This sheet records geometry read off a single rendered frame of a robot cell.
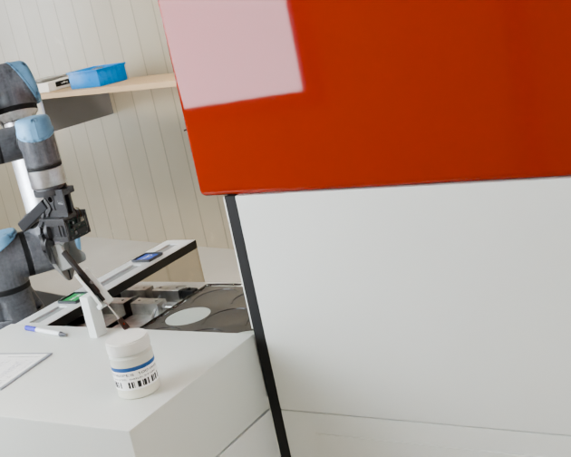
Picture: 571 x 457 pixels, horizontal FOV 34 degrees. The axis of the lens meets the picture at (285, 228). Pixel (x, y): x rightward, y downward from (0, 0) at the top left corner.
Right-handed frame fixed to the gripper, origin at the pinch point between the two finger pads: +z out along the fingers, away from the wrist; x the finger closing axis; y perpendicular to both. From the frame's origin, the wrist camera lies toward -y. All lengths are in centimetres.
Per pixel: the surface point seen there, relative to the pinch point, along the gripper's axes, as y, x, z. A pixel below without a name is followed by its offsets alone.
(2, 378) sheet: 18.9, -38.5, 5.1
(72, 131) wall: -322, 337, 24
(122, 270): -0.8, 18.3, 6.2
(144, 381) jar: 54, -40, 3
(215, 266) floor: -179, 278, 103
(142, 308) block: 9.9, 10.4, 12.4
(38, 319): -0.5, -10.5, 6.3
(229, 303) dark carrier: 32.3, 13.5, 11.9
